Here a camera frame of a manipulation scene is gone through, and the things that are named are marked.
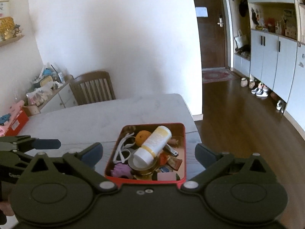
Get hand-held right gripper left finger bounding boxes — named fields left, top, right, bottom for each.
left=22, top=142, right=119, bottom=194

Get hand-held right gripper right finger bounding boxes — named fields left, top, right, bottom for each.
left=180, top=143, right=278, bottom=194

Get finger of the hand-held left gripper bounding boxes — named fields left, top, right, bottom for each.
left=0, top=135, right=61, bottom=152
left=0, top=150, right=36, bottom=170

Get red tin box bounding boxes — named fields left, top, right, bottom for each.
left=104, top=123, right=186, bottom=189

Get white sunglasses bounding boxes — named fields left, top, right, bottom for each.
left=113, top=132, right=136, bottom=164

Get red snack packet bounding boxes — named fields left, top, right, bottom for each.
left=158, top=153, right=182, bottom=171

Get pink purple toy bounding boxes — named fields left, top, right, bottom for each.
left=111, top=163, right=134, bottom=179

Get silver nail clipper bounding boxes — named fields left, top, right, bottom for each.
left=163, top=145, right=179, bottom=157

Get pink comb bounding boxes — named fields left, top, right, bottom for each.
left=157, top=172, right=177, bottom=181

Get orange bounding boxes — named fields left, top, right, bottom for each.
left=135, top=130, right=152, bottom=146

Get white yellow bottle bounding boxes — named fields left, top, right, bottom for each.
left=133, top=126, right=172, bottom=169

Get round tin with white lid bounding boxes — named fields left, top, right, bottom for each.
left=128, top=151, right=158, bottom=175

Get person's left hand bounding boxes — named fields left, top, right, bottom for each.
left=0, top=202, right=14, bottom=217

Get blue printed table mat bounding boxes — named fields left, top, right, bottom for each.
left=24, top=131, right=205, bottom=179

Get red cardboard box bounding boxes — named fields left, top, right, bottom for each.
left=5, top=110, right=29, bottom=137

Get white sideboard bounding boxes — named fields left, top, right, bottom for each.
left=39, top=75, right=79, bottom=114

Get clear plastic bag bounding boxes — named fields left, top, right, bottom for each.
left=26, top=81, right=54, bottom=105

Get yellow green container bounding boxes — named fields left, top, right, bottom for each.
left=39, top=75, right=54, bottom=87

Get brown wooden chair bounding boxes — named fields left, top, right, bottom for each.
left=69, top=71, right=116, bottom=105

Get patterned red rug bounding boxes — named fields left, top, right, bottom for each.
left=202, top=68, right=239, bottom=84

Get dark wooden door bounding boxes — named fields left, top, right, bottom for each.
left=191, top=0, right=227, bottom=69

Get white tote bag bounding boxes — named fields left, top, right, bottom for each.
left=235, top=29, right=249, bottom=50

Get yellow ornament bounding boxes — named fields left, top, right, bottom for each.
left=0, top=17, right=16, bottom=41

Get white paper notice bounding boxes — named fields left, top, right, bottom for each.
left=195, top=7, right=208, bottom=18

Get row of shelf figurines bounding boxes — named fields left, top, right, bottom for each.
left=250, top=7, right=298, bottom=39

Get dark hanging bag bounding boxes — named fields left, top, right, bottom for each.
left=239, top=0, right=248, bottom=17

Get wooden wall shelf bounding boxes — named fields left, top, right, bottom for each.
left=0, top=35, right=25, bottom=47

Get white wall cabinet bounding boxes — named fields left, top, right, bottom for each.
left=224, top=0, right=305, bottom=129

